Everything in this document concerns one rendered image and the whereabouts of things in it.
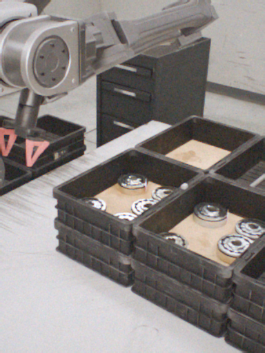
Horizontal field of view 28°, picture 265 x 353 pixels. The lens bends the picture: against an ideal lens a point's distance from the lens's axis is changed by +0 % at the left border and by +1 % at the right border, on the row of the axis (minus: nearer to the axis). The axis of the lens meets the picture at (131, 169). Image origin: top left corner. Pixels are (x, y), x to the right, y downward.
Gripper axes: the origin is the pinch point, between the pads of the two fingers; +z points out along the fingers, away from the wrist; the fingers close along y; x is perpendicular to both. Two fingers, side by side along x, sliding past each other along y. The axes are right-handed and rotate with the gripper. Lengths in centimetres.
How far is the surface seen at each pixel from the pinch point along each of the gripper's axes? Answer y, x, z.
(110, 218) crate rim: -23.5, -15.7, 9.8
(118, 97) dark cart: 94, -164, -13
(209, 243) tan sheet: -44, -38, 12
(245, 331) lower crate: -65, -23, 24
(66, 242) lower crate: -5.5, -22.3, 24.9
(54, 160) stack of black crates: 77, -101, 23
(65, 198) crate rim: -6.3, -15.7, 10.2
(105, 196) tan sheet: -3.8, -38.3, 11.2
